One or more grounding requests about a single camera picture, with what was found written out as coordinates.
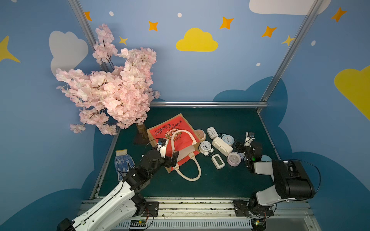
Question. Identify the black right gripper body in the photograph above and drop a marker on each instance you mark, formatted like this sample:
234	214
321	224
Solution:
241	147

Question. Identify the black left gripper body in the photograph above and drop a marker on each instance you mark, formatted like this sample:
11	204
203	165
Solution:
170	160

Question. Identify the white round alarm clock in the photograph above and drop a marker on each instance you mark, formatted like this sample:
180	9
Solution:
227	139

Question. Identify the beige red canvas tote bag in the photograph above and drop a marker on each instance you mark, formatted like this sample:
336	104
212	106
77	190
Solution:
181	138

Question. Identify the white rectangular digital clock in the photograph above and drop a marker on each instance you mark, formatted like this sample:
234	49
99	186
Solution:
222	146

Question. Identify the small white digital clock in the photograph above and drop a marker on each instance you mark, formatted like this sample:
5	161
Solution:
218	162

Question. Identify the white twin bell alarm clock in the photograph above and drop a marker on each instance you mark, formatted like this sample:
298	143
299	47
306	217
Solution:
205	147

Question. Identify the small white button clock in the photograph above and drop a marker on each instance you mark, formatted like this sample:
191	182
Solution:
212	133

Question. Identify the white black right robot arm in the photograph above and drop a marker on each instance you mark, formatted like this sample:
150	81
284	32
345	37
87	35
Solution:
291	182

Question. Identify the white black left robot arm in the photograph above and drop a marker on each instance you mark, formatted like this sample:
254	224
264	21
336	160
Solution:
124	201

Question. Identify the light blue brush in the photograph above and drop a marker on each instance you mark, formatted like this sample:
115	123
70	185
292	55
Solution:
265	158

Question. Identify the blue white work glove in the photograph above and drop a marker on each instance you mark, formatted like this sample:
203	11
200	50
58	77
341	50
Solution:
123	163

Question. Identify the left small circuit board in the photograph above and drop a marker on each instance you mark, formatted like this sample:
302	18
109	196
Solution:
137	224

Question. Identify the small circuit board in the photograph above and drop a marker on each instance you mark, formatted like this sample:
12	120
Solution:
258	225
137	224

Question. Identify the right small circuit board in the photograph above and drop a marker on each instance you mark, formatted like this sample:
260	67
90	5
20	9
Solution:
258	225

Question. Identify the pink cherry blossom tree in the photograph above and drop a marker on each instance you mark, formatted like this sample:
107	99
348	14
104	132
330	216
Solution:
111	100

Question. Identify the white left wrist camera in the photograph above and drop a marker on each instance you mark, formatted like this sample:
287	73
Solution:
162	146

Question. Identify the aluminium right floor rail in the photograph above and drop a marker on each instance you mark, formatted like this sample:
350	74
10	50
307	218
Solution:
269	137

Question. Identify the aluminium floor rail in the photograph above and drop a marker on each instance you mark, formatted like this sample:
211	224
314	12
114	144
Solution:
269	137
103	148

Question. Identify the aluminium right corner post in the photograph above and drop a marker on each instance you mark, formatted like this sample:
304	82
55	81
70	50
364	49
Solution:
301	33

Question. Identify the aluminium corner post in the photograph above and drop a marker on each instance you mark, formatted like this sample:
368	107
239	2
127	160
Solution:
81	17
301	33

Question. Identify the aluminium back frame rail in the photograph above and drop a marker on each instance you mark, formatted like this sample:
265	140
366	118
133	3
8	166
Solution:
209	104

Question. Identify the metal base rail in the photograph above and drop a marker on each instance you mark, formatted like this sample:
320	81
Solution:
170	213

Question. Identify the aluminium left floor rail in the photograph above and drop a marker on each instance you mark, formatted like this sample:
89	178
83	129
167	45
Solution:
103	148

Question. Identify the aluminium left corner post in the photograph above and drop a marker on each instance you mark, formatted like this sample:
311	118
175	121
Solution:
81	17

